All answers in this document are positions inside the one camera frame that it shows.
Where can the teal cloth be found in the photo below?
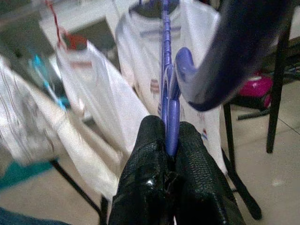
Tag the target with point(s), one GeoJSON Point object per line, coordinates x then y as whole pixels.
{"type": "Point", "coordinates": [23, 173]}

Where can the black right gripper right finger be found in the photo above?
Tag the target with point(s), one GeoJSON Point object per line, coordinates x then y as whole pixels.
{"type": "Point", "coordinates": [201, 187]}

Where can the pink plastic toy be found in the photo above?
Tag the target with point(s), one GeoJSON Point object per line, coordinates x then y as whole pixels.
{"type": "Point", "coordinates": [255, 86]}

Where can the plain white garment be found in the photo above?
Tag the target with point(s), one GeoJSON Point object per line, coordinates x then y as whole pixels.
{"type": "Point", "coordinates": [98, 93]}

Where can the purple clothes hanger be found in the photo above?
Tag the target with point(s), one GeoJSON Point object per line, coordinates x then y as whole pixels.
{"type": "Point", "coordinates": [172, 122]}

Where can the teal clothes hanger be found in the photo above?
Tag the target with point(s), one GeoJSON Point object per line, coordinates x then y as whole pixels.
{"type": "Point", "coordinates": [59, 102]}

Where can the red clothes hanger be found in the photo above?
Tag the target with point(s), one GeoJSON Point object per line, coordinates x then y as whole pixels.
{"type": "Point", "coordinates": [77, 41]}

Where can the white striped garment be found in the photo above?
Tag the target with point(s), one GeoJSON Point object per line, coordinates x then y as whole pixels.
{"type": "Point", "coordinates": [23, 117]}

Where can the black metal clothes rack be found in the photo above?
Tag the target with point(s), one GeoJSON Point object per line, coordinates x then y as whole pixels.
{"type": "Point", "coordinates": [234, 47]}

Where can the white printed shirt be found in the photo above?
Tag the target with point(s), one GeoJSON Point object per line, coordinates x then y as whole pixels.
{"type": "Point", "coordinates": [140, 58]}

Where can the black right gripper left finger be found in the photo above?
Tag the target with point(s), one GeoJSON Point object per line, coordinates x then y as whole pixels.
{"type": "Point", "coordinates": [140, 178]}

